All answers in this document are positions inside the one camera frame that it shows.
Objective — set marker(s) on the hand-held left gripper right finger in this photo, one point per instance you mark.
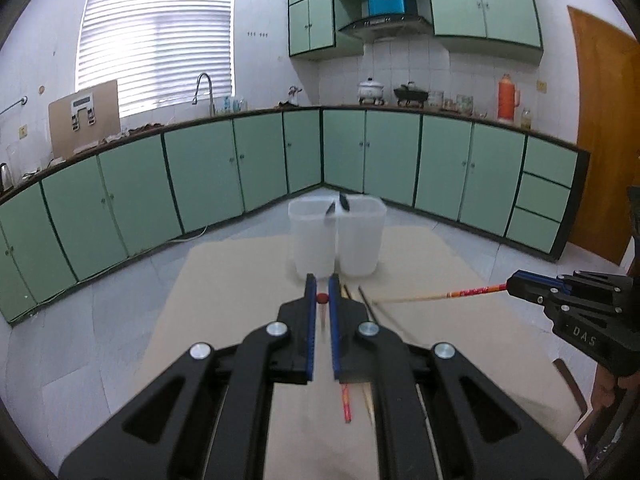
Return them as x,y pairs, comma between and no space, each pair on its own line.
334,330

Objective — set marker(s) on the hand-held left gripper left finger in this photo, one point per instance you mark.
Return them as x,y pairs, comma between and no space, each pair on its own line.
313,320

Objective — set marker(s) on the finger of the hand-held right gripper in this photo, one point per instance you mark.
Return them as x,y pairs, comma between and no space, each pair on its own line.
545,280
530,287

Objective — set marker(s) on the white double utensil holder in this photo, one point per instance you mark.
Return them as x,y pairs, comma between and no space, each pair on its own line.
310,240

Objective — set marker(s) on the plain wooden chopstick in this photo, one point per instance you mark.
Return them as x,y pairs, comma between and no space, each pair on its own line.
370,405

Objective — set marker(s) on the person's right hand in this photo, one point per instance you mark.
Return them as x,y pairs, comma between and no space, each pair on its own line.
606,390

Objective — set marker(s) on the brown wooden chair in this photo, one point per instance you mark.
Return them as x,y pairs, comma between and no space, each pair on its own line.
567,380

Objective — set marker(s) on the beige cardboard table cover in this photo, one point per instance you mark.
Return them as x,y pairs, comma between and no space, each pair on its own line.
240,300

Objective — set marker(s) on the dark grey spoon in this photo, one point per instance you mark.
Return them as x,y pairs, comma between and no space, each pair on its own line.
330,208

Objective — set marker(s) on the black spoon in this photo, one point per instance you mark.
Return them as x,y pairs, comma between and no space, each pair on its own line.
344,201

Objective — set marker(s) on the brown wooden door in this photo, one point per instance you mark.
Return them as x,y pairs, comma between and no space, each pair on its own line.
605,135

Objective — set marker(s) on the small oil bottle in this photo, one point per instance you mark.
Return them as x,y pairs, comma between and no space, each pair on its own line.
526,119

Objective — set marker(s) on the green lower kitchen cabinets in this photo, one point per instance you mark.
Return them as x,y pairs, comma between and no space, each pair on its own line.
200,175

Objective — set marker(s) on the orange thermos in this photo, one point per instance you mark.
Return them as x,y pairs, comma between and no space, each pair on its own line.
507,100

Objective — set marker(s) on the green patterned glass jar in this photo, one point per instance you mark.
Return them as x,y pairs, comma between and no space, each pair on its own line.
465,104

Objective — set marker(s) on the white patterned jar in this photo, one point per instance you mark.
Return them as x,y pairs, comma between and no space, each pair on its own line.
435,100

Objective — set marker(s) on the small white countertop device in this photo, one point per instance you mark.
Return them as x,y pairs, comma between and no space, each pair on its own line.
295,94

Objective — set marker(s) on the black wok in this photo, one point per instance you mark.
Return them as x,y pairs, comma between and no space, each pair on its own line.
411,93

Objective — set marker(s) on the glass jars by faucet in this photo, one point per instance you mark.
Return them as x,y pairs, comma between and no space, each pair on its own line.
232,105

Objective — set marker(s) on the white lidded pot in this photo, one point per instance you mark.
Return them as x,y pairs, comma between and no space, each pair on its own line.
371,90

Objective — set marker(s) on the steel kitchen faucet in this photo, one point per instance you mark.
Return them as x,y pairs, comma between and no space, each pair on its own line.
209,90

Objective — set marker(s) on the dark rag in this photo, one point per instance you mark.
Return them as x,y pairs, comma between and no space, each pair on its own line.
145,128

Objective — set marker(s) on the black range hood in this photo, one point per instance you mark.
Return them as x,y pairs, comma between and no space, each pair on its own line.
385,24

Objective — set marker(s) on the brown cardboard box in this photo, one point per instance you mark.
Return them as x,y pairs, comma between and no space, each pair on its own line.
62,130

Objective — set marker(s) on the white window blinds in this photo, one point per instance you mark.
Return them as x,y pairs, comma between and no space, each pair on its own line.
155,40

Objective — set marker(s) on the blue box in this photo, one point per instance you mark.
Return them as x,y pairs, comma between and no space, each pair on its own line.
385,0

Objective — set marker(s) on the steel electric kettle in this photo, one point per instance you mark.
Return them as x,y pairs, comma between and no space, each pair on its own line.
5,176

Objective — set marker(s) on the metal towel bar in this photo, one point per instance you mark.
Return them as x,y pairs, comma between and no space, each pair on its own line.
12,106

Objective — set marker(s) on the green upper wall cabinets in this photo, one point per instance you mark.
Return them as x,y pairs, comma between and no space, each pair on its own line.
460,5

